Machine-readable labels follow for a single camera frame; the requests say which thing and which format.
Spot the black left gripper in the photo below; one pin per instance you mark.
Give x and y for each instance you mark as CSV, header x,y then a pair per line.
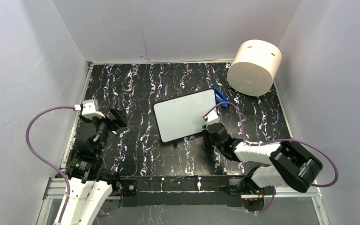
x,y
120,116

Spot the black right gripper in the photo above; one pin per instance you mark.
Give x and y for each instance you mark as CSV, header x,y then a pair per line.
x,y
207,125

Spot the white whiteboard black frame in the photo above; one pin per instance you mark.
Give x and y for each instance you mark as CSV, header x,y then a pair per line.
x,y
183,116

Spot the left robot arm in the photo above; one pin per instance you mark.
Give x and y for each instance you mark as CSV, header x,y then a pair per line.
x,y
89,183

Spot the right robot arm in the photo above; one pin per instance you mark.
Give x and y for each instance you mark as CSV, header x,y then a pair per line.
x,y
282,164

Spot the cream cylindrical container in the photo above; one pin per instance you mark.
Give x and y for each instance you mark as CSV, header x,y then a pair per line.
x,y
254,67

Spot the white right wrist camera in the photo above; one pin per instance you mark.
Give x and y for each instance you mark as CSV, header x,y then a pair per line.
x,y
211,118

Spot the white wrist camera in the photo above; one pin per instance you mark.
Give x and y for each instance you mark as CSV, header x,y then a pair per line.
x,y
211,118
90,109

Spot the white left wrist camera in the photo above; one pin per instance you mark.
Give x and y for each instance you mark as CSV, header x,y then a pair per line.
x,y
90,109

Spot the aluminium frame rail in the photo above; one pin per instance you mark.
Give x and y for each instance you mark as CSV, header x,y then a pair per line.
x,y
206,190

